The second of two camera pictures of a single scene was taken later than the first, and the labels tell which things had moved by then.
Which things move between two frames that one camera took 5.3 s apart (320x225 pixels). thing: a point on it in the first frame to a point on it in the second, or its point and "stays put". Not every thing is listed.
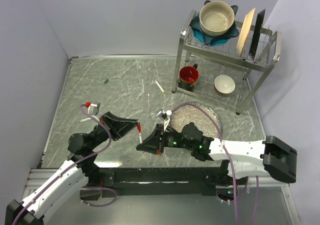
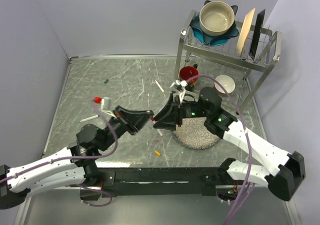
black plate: (260, 19) stays put
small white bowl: (224, 84) stays put
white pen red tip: (140, 137) to (153, 119)
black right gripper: (154, 143) to (167, 118)
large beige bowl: (216, 17) stays put
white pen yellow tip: (160, 87) stays put
